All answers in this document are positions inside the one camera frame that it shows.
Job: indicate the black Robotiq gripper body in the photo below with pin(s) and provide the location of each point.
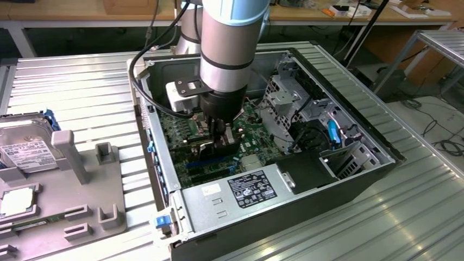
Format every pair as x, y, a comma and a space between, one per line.
223, 104

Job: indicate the graphics card with metal bracket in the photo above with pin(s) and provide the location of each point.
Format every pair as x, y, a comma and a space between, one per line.
208, 152

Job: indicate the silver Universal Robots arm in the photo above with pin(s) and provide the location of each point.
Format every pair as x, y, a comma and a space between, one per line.
224, 40

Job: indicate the green motherboard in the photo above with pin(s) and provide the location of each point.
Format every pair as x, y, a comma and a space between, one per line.
253, 136

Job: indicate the green RAM stick in slot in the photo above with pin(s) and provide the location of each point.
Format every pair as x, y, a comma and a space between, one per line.
192, 142

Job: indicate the blue expansion slot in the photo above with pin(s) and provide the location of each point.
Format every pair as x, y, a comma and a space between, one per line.
203, 164

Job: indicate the silver chipset heatsink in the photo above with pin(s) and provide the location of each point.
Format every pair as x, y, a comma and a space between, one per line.
253, 162

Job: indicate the metal drive cage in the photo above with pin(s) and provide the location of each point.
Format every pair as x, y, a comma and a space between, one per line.
284, 108

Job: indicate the silver power supply unit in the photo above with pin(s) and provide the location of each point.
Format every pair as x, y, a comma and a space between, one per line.
213, 206

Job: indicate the blue disk connector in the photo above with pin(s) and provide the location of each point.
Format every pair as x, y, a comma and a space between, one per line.
333, 133

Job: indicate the blue case latch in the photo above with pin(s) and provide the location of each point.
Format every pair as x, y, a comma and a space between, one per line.
161, 221

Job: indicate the open black PC case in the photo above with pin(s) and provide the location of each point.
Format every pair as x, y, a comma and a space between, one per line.
363, 114

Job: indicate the wooden desk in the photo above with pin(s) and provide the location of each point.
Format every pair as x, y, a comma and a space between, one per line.
308, 16

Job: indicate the blue disk caddy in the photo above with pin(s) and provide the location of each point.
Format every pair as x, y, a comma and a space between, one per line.
51, 121

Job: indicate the orange and white box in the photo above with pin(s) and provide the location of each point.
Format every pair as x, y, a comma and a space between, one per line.
339, 11

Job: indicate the black tripod pole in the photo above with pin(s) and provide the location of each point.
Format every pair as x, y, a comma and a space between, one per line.
365, 30

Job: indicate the silver hard disk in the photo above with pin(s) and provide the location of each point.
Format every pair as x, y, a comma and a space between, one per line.
21, 146

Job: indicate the grey parts rack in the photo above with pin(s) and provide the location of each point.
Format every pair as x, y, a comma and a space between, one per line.
53, 239

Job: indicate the silver CPU chip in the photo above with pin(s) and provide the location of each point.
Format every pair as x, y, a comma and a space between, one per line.
16, 201

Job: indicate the white paper stack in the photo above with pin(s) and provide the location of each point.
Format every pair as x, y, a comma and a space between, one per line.
409, 12

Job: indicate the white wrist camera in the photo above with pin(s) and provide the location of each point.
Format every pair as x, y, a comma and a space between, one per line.
181, 102

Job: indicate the metal frame table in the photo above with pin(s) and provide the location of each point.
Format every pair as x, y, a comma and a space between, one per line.
445, 46

